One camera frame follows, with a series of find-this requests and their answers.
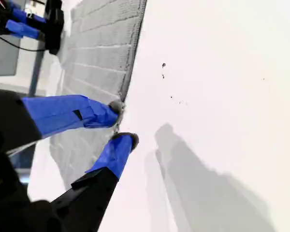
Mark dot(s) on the grey striped towel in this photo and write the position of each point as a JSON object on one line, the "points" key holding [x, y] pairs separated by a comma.
{"points": [[99, 48]]}

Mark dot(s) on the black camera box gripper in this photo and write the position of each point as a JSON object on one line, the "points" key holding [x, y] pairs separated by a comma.
{"points": [[54, 29]]}

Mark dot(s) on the grey frame bar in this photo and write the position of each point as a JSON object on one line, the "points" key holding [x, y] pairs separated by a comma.
{"points": [[36, 72]]}

